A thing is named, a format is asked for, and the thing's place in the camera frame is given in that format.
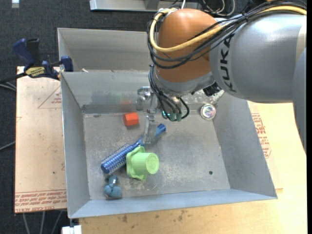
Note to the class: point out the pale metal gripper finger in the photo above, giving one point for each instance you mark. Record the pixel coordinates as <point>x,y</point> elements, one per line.
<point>147,130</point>
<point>153,134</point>

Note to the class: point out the blue hairbrush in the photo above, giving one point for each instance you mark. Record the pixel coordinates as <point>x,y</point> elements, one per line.
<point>117,157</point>

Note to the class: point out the orange block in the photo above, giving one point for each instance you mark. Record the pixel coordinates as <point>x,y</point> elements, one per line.
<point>130,119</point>

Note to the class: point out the green plastic cup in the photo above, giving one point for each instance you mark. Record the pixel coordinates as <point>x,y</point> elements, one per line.
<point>142,163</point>

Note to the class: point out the grey metal bin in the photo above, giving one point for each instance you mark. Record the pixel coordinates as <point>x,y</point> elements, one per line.
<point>185,155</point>

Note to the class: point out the clear glass cup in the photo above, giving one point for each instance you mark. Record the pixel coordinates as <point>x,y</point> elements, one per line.
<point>208,111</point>

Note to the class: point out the blue toy animal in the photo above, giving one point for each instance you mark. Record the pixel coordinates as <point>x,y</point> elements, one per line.
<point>112,190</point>

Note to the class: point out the brown cardboard board red print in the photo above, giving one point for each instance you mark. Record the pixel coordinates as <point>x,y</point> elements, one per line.
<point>39,142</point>

